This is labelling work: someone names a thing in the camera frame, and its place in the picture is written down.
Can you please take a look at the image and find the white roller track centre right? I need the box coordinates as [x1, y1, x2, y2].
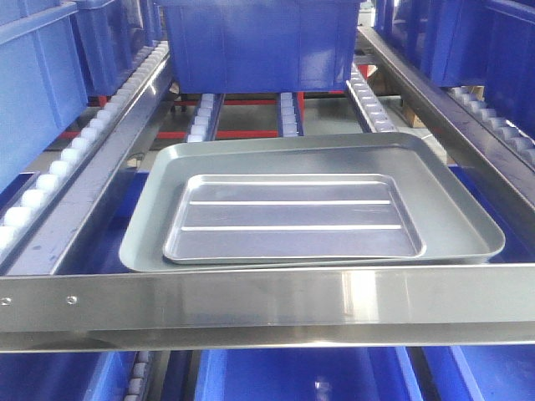
[346, 63, 401, 133]

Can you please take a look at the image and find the white roller track far right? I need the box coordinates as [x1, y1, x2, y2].
[447, 87, 534, 167]

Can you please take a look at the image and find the red floor frame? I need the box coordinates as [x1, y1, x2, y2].
[53, 62, 377, 141]

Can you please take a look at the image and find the blue bin on right shelf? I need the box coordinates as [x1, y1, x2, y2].
[158, 1, 360, 94]

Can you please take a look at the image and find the white roller track centre left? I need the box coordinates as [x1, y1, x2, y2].
[185, 94, 225, 143]

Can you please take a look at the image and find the blue bin bottom right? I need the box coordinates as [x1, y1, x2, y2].
[424, 343, 535, 401]

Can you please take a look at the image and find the blue bin bottom centre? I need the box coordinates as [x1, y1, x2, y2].
[195, 347, 423, 400]

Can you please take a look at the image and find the blue bin far right shelf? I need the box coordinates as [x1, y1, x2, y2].
[375, 1, 534, 135]

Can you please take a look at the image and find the blue bin shelf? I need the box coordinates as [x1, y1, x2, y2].
[375, 1, 534, 135]
[1, 1, 87, 188]

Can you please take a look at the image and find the white roller track shelf left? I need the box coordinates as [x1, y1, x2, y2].
[1, 41, 169, 260]

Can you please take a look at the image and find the silver ribbed metal tray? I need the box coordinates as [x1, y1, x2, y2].
[163, 174, 426, 265]

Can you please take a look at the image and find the blue bin bottom left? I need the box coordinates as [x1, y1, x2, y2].
[1, 352, 135, 400]

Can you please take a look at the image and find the large grey plastic tray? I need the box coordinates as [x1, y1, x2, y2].
[120, 133, 505, 272]

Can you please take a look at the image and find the blue bin left shelf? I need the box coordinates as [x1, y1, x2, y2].
[1, 1, 87, 188]

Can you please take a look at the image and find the white roller track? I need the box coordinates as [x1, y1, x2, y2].
[276, 92, 304, 138]
[447, 87, 534, 167]
[185, 94, 225, 143]
[346, 63, 401, 133]

